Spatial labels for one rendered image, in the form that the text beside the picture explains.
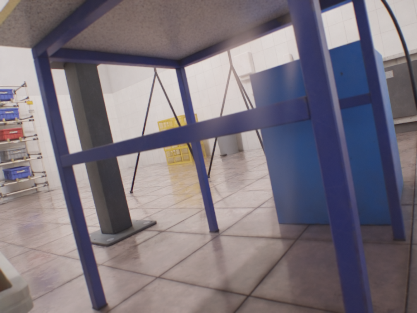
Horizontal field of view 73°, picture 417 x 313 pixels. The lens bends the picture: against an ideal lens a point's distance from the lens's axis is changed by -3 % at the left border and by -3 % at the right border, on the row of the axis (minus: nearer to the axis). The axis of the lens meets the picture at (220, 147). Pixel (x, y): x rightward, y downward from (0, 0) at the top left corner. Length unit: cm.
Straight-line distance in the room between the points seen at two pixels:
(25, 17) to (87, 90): 86
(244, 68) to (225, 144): 125
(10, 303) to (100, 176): 103
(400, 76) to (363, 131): 255
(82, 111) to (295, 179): 105
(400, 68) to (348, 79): 254
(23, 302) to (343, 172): 50
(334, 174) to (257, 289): 50
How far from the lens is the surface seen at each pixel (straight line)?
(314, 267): 87
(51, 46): 83
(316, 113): 37
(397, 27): 106
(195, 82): 549
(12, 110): 572
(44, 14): 75
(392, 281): 80
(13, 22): 78
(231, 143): 470
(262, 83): 113
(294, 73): 108
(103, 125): 157
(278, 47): 466
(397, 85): 355
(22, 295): 57
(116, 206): 157
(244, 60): 477
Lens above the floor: 41
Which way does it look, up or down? 3 degrees down
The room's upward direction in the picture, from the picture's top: 12 degrees counter-clockwise
